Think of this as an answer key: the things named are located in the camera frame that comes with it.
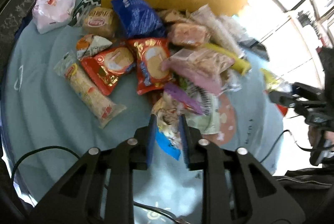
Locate orange bread clear pack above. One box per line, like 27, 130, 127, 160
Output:
168, 23, 210, 47

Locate purple snack pack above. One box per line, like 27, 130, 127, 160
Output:
164, 83, 204, 115

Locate red cracker pack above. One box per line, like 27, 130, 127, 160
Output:
80, 46, 135, 96
126, 38, 172, 95

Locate light blue tablecloth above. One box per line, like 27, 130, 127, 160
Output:
2, 0, 283, 223

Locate round bun clear pack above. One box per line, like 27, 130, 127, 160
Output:
83, 7, 119, 38

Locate orange white triangle snack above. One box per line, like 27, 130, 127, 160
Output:
76, 34, 113, 60

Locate blue edged snack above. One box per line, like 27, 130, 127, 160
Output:
151, 97, 182, 161

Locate yellow snack pack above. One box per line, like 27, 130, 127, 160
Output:
203, 43, 252, 76

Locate long rice cracker pack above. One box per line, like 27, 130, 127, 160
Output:
54, 51, 126, 128

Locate pink wafer snack pack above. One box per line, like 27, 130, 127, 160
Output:
161, 47, 235, 95

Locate light green snack pouch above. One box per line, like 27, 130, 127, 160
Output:
186, 92, 220, 135

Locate blue snack bag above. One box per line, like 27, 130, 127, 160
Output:
111, 0, 166, 38

